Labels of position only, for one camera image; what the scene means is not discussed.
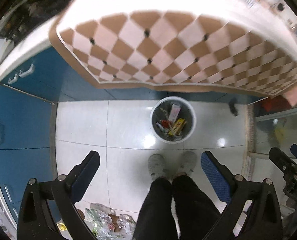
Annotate white trash bin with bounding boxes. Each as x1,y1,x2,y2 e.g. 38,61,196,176
150,96,197,144

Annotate glass door panel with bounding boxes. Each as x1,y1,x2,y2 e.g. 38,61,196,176
253,107,297,158

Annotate red item under cabinet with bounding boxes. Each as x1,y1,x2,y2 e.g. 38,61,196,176
260,95,292,112

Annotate black trouser legs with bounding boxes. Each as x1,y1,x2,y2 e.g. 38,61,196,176
133,175,221,239

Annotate clear plastic bag pile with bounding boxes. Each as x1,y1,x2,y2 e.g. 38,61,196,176
84,208,136,239

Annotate small black floor object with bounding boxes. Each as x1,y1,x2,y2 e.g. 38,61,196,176
228,98,238,116

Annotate right grey sneaker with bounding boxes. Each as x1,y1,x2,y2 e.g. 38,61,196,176
178,151,197,176

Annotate grey sneaker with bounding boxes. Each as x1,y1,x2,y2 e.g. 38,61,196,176
178,151,197,176
148,154,167,180

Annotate yellow box in bin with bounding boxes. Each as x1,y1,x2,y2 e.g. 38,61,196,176
168,118,186,136

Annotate left grey sneaker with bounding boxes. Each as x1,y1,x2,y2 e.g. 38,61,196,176
148,154,167,180

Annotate pink white carton in bin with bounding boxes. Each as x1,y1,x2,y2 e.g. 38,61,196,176
168,103,181,123

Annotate checkered pink brown mat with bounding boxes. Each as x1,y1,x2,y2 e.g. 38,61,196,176
49,0,297,105

